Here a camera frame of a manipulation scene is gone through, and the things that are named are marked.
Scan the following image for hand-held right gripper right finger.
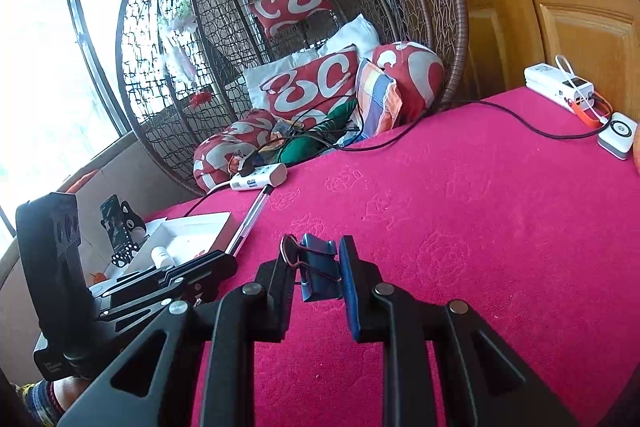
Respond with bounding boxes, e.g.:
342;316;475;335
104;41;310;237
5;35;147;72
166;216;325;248
339;235;581;427

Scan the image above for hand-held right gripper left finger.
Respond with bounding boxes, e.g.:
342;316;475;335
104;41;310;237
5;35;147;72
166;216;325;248
57;234;298;427

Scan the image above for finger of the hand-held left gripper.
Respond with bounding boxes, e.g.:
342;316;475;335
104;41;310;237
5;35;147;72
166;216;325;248
90;250;239;321

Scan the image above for blue binder clip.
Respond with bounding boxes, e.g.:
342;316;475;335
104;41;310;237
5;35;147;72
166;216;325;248
280;233;346;304

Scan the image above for white cardboard box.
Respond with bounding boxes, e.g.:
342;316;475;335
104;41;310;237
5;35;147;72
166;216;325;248
100;212;233;283

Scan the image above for person's left forearm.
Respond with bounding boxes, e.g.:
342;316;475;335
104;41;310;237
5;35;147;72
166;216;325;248
7;377;81;427

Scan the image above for small white bottle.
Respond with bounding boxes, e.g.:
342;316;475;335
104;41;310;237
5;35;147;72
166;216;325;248
150;246;177;269

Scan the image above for black cat phone stand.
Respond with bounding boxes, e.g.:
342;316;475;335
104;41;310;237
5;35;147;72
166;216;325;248
102;201;147;269

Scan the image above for black smartphone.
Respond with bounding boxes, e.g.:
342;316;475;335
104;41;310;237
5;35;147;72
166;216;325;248
99;194;132;258

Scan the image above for clear gel pen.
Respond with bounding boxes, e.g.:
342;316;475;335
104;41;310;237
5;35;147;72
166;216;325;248
227;184;273;258

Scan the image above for white power strip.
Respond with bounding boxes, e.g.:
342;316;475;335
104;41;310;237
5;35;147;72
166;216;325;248
230;163;288;192

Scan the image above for magenta table cloth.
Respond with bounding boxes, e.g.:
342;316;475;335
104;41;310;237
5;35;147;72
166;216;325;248
142;87;640;427

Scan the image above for red white bolster cushion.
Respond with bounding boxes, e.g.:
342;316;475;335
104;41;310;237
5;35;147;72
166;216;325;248
192;109;281;194

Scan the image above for green cloth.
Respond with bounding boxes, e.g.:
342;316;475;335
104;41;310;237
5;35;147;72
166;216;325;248
277;99;358;165

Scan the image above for plaid cushion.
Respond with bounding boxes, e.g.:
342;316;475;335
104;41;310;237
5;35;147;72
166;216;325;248
352;58;403;140

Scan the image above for large glass window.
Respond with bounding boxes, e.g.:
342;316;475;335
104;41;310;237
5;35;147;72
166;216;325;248
0;0;166;233

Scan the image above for flat red white cushion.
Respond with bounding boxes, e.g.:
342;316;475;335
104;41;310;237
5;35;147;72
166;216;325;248
260;44;361;120

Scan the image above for round red white cushion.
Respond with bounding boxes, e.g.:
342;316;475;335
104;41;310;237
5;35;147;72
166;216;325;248
372;41;446;122

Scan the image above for white feather dream catcher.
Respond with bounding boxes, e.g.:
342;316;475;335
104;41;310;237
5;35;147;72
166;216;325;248
157;0;213;110

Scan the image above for red white cushions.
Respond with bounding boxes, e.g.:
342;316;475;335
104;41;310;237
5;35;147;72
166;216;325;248
242;13;381;108

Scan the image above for white power bank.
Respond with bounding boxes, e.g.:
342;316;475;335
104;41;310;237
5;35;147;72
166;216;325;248
524;63;596;112

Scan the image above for small red white cushion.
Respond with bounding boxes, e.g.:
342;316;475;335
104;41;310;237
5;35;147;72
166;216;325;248
247;0;333;40

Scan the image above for wooden panel door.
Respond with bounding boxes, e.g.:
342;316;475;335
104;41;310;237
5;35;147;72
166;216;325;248
440;0;640;118

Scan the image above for thin black cable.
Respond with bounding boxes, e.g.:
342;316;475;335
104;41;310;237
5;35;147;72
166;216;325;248
182;189;223;219

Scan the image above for black wall plug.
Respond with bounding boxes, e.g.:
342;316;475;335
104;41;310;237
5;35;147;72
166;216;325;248
235;149;261;175

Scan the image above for long black cable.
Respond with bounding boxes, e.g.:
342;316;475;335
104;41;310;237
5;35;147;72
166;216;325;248
230;99;608;158

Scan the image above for orange cable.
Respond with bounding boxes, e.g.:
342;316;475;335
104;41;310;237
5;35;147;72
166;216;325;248
570;94;615;128

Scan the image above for grey white wireless charger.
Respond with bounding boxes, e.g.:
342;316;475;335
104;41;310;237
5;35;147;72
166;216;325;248
597;112;639;161

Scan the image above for white short cable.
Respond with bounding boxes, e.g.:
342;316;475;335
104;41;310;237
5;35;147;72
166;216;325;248
555;54;577;82

